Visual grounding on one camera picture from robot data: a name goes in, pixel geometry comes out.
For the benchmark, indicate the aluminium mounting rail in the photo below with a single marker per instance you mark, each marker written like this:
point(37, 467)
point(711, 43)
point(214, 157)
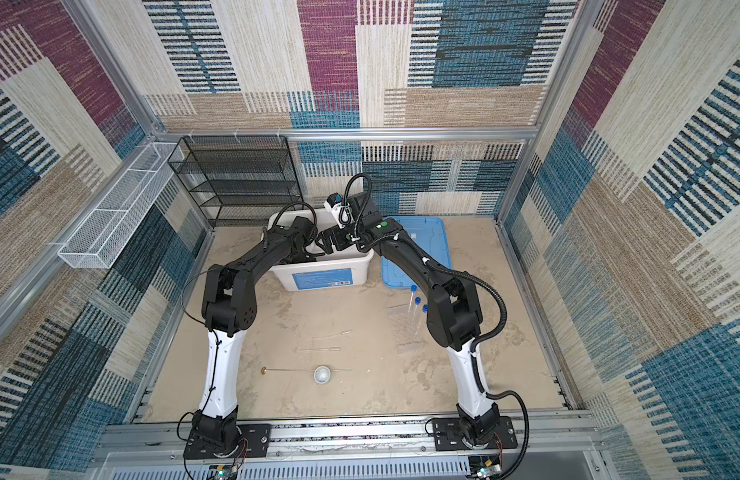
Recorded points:
point(551, 445)

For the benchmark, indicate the small white porcelain dish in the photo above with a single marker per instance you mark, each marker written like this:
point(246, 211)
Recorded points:
point(322, 375)

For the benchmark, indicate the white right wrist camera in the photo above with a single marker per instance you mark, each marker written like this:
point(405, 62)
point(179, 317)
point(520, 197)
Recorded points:
point(337, 206)

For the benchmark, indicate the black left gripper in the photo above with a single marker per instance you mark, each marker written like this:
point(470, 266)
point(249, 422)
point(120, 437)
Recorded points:
point(311, 259)

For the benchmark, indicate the clear plastic pipette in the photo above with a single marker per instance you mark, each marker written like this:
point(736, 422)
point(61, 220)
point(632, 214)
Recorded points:
point(333, 335)

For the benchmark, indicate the black wire mesh shelf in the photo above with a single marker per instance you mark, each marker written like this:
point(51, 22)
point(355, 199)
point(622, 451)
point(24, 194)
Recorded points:
point(236, 180)

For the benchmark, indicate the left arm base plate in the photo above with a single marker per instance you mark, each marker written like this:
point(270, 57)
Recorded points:
point(228, 442)

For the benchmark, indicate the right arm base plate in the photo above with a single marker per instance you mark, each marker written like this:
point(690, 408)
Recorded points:
point(454, 434)

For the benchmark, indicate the white plastic storage bin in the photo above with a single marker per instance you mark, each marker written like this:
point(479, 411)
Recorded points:
point(342, 268)

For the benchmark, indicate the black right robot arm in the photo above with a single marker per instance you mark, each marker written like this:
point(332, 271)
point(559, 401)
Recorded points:
point(463, 312)

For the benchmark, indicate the white wire mesh basket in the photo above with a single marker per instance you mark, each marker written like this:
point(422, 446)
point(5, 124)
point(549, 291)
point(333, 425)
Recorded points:
point(103, 234)

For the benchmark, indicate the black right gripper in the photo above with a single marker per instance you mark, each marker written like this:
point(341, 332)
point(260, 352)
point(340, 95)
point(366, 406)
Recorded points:
point(336, 233)

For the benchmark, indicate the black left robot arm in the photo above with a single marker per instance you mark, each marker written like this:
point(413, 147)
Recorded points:
point(229, 308)

